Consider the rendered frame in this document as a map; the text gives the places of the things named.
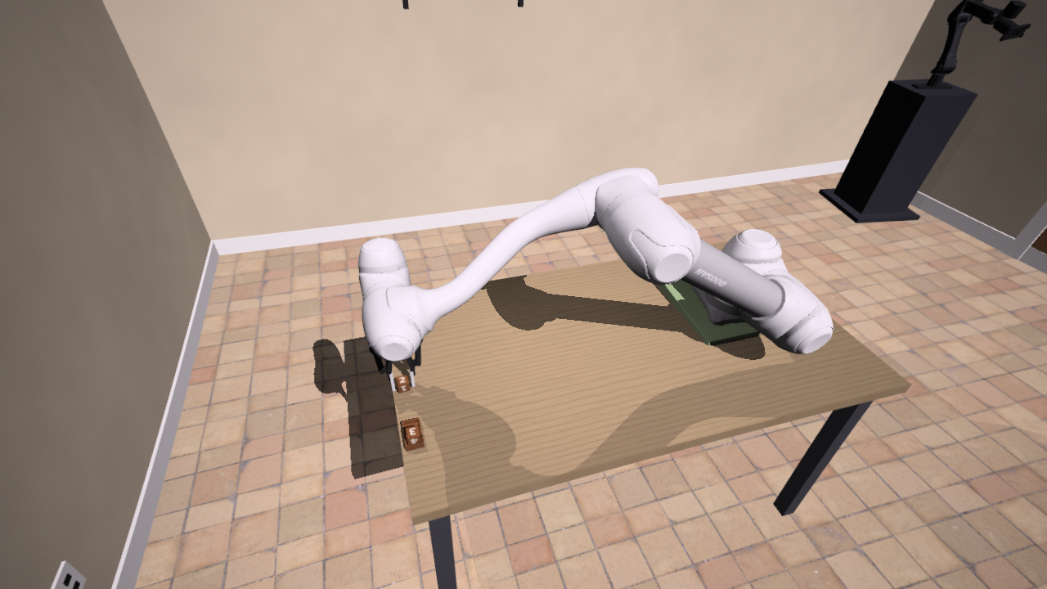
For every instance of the brown wooden tray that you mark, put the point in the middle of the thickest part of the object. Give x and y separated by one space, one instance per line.
410 423

